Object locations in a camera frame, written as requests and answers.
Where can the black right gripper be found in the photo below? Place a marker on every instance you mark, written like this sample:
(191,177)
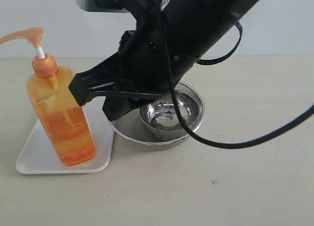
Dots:
(136,75)

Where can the orange pump soap bottle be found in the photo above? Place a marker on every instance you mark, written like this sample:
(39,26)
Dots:
(62,118)

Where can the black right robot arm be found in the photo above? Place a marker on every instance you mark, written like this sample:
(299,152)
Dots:
(170,37)

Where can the small stainless steel bowl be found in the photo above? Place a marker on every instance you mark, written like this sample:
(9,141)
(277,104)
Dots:
(161,115)

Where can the steel mesh strainer basket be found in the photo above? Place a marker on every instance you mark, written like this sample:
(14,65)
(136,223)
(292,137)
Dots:
(132,128)

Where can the white rectangular plastic tray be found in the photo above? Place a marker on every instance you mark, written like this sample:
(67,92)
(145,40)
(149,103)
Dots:
(38,156)

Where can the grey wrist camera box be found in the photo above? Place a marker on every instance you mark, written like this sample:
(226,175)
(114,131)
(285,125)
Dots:
(109,6)

